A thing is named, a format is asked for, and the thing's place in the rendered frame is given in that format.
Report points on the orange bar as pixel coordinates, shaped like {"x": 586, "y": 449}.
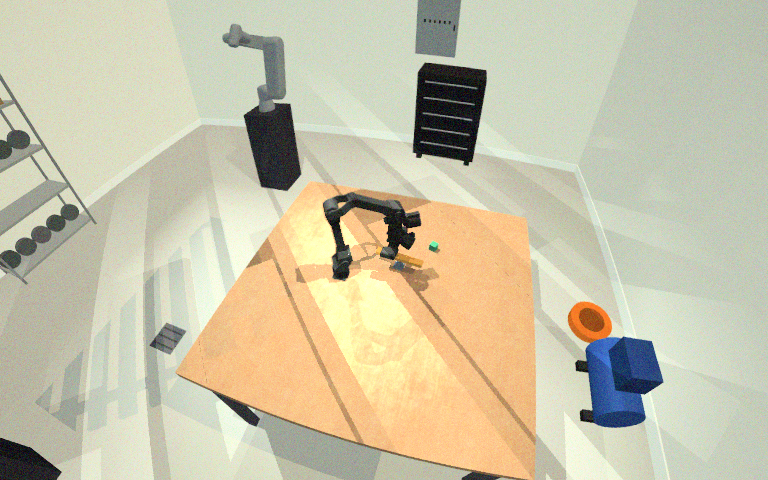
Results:
{"x": 405, "y": 259}

